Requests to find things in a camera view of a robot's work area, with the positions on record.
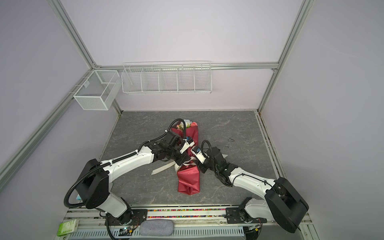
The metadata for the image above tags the red wrapping paper sheet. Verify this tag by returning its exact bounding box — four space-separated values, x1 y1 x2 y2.
177 122 200 196

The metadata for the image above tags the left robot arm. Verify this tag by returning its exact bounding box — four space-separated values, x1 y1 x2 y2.
64 130 198 224

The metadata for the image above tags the white wire shelf basket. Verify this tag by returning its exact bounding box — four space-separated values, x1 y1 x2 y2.
121 61 213 94

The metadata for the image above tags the grey foam pad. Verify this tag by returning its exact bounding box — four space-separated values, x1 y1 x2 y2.
139 219 175 237

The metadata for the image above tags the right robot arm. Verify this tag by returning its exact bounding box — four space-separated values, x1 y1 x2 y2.
191 147 309 233

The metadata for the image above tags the cream ribbon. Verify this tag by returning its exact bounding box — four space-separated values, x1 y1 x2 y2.
151 153 228 176

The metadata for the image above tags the white mesh box basket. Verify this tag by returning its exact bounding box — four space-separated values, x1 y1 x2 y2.
74 70 122 111

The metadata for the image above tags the green white packet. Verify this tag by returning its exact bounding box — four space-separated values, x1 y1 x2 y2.
57 219 79 237

